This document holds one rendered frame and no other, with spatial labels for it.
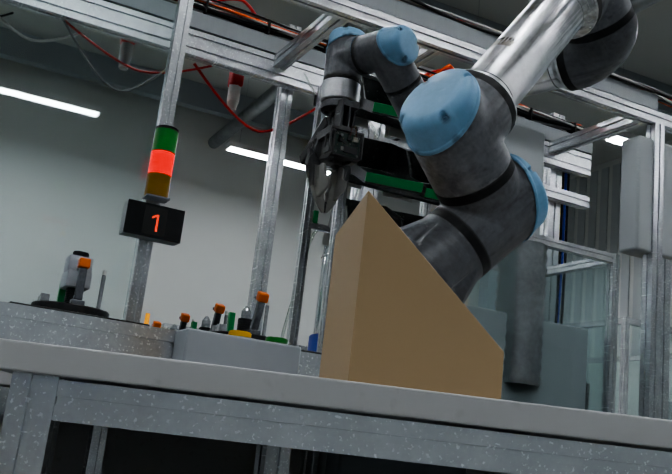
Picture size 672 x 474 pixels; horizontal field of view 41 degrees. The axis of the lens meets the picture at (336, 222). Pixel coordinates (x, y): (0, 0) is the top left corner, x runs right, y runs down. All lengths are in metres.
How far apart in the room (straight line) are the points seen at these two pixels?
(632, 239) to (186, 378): 2.48
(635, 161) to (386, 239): 2.27
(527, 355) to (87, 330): 1.68
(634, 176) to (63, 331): 2.26
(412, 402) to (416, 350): 0.19
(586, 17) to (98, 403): 0.93
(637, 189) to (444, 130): 2.15
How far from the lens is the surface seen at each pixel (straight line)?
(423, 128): 1.17
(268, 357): 1.55
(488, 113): 1.20
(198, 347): 1.51
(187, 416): 0.93
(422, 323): 1.10
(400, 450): 0.93
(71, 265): 1.70
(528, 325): 2.90
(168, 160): 1.91
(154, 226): 1.87
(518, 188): 1.25
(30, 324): 1.52
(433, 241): 1.19
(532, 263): 2.94
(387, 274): 1.10
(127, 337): 1.55
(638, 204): 3.25
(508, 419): 0.94
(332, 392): 0.90
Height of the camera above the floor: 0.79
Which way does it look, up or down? 14 degrees up
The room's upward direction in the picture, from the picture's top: 7 degrees clockwise
